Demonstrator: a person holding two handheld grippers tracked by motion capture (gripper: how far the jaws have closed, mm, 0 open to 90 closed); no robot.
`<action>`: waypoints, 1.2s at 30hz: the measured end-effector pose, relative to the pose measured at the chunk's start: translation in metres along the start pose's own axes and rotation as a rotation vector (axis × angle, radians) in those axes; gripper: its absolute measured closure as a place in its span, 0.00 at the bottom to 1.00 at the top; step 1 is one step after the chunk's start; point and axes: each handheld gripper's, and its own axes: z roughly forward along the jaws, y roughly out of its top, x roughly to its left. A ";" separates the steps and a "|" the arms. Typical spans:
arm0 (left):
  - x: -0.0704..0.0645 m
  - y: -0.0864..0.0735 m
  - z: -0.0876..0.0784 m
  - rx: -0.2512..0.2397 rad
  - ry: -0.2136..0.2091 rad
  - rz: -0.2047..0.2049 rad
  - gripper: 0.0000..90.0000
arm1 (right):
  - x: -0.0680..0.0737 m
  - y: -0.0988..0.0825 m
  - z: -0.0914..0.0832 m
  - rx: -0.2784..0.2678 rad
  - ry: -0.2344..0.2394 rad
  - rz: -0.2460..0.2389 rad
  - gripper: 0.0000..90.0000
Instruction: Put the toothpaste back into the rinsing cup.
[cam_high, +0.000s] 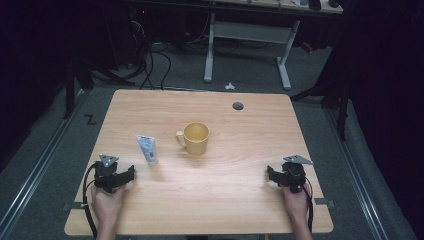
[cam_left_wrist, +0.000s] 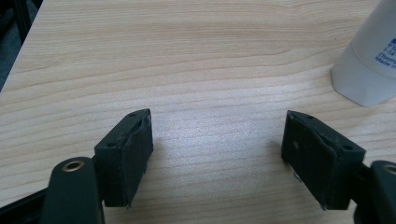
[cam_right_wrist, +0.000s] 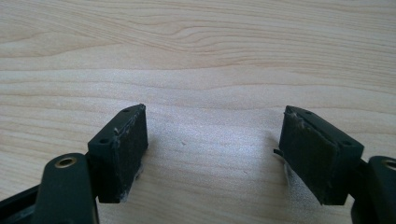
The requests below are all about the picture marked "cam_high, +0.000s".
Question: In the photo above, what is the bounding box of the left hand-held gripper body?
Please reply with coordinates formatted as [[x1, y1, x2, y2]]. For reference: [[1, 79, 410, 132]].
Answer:
[[93, 153, 120, 195]]

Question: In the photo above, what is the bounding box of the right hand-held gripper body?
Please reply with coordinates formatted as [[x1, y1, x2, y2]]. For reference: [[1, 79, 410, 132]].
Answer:
[[280, 154, 314, 195]]

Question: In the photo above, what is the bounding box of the white and blue tube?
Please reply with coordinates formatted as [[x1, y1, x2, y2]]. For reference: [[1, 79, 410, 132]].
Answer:
[[135, 134, 159, 167]]

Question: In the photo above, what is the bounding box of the yellow mug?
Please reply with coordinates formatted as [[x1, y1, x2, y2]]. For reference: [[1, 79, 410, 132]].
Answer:
[[175, 121, 211, 156]]

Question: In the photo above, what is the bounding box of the person's right hand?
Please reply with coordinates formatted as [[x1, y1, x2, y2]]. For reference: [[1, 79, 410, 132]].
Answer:
[[281, 183, 313, 219]]

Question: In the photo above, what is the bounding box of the person's left hand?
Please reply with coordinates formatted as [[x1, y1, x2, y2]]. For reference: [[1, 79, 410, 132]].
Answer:
[[90, 184, 128, 224]]

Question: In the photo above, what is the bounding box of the grey tape strip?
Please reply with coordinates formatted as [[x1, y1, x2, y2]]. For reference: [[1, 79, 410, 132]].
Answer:
[[313, 197, 336, 209], [62, 201, 88, 212]]

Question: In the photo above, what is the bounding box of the black metal stand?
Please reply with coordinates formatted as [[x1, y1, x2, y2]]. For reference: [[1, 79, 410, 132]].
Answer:
[[62, 58, 96, 120], [289, 74, 352, 142]]

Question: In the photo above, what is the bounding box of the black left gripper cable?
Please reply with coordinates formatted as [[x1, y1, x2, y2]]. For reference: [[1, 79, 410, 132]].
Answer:
[[82, 161, 100, 240]]

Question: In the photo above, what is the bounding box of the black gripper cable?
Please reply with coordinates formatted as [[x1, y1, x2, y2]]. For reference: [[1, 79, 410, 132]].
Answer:
[[298, 173, 315, 234], [82, 161, 100, 240]]

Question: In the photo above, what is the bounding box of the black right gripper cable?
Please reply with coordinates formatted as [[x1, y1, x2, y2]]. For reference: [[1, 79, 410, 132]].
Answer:
[[298, 173, 315, 234]]

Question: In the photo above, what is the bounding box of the metal floor rail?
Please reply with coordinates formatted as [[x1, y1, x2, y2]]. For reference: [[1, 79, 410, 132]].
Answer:
[[323, 107, 390, 240], [0, 89, 92, 235]]

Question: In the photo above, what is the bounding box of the bundle of black floor cables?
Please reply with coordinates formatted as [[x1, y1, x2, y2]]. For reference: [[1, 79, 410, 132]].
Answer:
[[125, 18, 173, 92]]

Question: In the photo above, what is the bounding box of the white metal desk frame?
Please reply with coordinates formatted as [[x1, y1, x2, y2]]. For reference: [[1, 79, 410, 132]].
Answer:
[[203, 12, 302, 91]]

